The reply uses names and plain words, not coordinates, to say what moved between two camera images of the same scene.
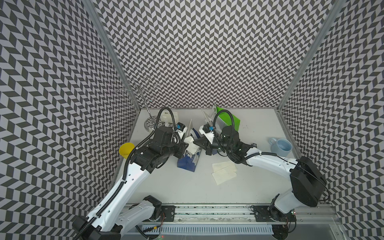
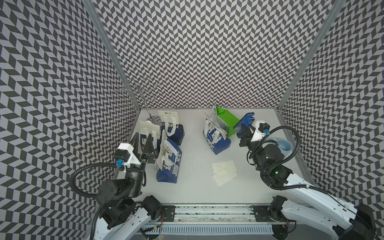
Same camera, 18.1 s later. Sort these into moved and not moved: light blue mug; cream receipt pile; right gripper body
Moved: right gripper body
Not moved: cream receipt pile; light blue mug
